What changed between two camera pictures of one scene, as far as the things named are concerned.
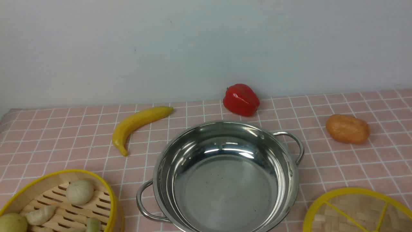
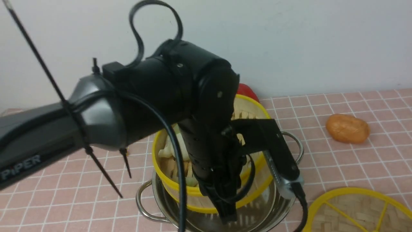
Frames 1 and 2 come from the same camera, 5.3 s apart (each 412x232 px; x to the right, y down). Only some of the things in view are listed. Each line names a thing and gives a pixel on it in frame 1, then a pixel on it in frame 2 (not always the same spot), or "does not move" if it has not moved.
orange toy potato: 347,129 does not move
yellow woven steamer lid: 358,209 does not move
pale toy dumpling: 41,216 -> 168,151
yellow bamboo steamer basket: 51,188 -> 243,108
